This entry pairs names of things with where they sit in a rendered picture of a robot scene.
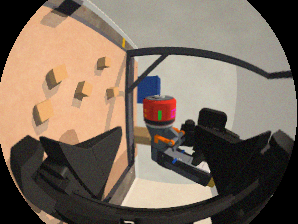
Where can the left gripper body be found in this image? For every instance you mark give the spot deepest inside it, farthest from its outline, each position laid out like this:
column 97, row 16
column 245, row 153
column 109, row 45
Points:
column 212, row 118

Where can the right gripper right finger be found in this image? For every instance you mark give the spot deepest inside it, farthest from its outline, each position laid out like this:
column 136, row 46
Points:
column 225, row 155

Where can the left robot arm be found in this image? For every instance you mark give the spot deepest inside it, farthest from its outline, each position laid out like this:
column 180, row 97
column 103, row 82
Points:
column 189, row 128

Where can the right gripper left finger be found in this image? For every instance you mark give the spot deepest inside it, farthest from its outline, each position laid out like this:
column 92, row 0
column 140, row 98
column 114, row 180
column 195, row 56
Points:
column 90, row 161

